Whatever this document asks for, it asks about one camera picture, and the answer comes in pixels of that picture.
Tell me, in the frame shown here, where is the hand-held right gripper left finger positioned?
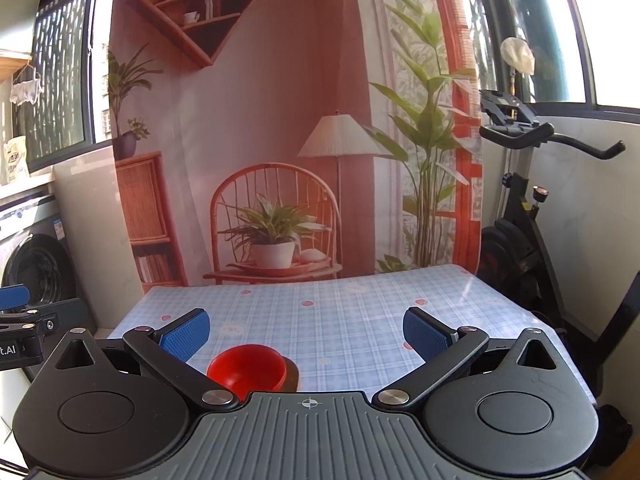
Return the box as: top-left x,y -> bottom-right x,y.
47,308 -> 241,413

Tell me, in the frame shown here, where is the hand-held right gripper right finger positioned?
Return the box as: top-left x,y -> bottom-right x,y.
372,306 -> 565,413

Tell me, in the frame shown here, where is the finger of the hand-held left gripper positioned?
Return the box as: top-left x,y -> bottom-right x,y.
0,284 -> 30,312

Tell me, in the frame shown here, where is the small red bowl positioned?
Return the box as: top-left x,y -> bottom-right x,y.
206,344 -> 288,401

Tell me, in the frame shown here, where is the white washing machine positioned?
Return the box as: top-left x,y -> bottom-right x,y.
0,180 -> 100,378

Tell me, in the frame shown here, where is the blue plaid tablecloth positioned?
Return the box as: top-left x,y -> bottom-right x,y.
106,263 -> 599,407

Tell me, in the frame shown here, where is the black exercise bike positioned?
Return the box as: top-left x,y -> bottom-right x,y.
471,87 -> 640,348

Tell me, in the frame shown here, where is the white printed bag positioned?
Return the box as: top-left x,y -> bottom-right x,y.
3,136 -> 29,187

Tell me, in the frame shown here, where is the white hanging cloth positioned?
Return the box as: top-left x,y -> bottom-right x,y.
10,66 -> 46,107

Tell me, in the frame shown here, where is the window with grille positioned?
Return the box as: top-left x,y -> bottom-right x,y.
11,0 -> 120,175

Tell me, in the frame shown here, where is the printed room backdrop cloth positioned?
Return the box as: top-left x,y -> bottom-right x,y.
106,0 -> 485,297

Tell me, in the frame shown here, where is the white mop head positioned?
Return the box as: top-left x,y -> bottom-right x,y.
500,36 -> 537,77

